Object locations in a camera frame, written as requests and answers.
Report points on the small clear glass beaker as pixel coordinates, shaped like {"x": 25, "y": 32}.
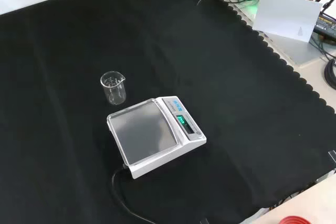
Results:
{"x": 113, "y": 87}

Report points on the white electronic balance steel pan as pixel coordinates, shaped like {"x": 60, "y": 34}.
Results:
{"x": 147, "y": 132}

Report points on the black scalloped bench cloth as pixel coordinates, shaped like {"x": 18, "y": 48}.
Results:
{"x": 78, "y": 51}

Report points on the pale white board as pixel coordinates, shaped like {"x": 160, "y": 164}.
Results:
{"x": 286, "y": 16}

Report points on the black power adapter yellow label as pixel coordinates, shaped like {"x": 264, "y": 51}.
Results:
{"x": 325, "y": 24}

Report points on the red round ribbed object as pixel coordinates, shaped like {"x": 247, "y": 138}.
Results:
{"x": 295, "y": 220}

